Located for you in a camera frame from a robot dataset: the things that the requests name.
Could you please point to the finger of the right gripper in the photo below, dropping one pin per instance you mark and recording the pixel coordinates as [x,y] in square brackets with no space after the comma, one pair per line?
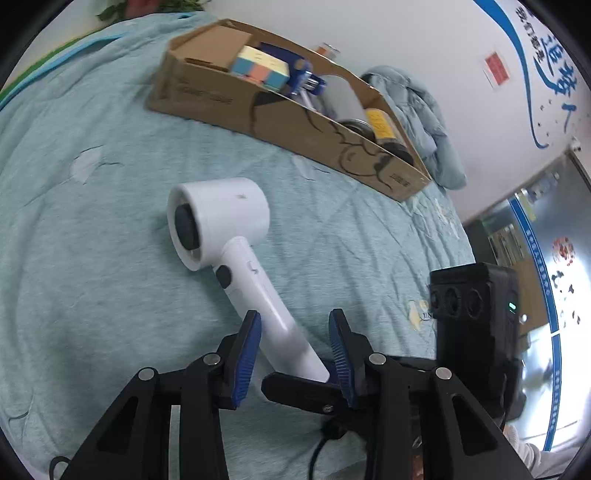
[307,395]

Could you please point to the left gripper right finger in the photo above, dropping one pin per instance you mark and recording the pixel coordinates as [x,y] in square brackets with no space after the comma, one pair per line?
[350,351]

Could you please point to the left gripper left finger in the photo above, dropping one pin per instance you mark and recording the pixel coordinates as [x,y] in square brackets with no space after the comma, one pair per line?
[238,354]

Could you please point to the white hair dryer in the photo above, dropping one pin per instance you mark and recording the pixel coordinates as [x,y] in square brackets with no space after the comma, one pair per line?
[215,223]

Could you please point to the blue stapler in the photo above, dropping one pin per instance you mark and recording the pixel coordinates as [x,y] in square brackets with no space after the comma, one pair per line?
[303,86]

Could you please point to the pastel rubik's cube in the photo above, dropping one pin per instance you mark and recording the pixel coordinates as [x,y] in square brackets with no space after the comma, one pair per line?
[260,68]

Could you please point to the light blue puffer jacket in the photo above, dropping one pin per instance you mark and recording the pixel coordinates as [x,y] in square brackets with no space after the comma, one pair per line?
[420,115]

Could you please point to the light green quilted blanket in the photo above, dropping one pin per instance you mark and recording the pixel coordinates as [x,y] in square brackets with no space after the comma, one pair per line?
[91,287]

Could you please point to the cardboard tray box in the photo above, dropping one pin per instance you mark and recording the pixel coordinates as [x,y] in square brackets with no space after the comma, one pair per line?
[185,86]

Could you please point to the glass jar orange label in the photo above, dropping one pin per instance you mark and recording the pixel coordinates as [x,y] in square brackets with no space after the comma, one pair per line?
[328,51]

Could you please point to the potted green plant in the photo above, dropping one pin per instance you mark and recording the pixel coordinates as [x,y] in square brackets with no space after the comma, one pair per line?
[115,11]

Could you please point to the red wall notice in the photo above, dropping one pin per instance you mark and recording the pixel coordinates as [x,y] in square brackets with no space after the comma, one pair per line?
[495,70]

